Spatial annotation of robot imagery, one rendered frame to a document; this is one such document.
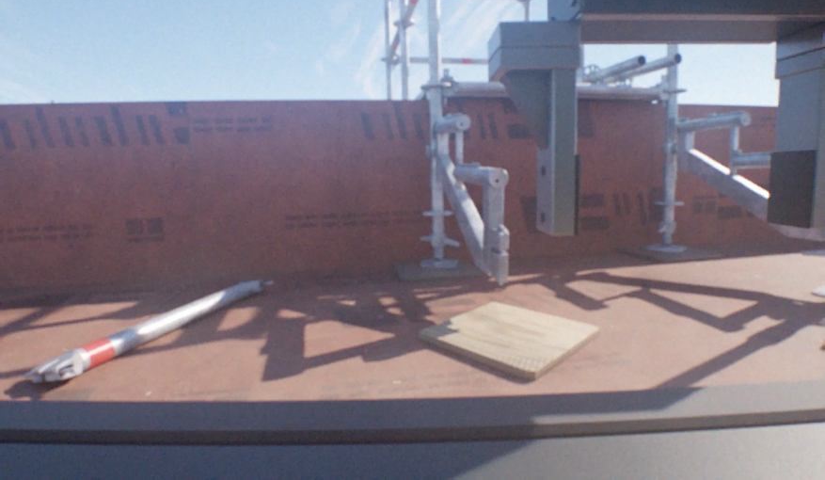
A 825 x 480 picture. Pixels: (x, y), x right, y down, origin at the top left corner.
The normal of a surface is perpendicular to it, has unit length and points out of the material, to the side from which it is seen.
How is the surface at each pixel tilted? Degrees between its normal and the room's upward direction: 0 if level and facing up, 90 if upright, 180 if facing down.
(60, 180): 90
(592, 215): 90
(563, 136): 90
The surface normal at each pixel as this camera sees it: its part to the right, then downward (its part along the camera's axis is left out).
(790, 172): -1.00, 0.03
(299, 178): 0.17, 0.11
